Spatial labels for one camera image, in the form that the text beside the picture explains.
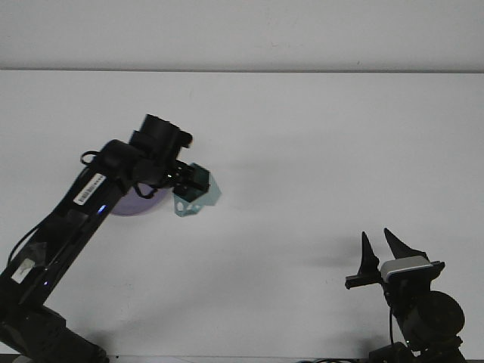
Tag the pale purple round plate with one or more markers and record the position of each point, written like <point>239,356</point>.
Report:
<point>132,208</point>

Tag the pale blue hexagonal cup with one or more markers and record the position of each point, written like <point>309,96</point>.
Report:
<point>196,207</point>

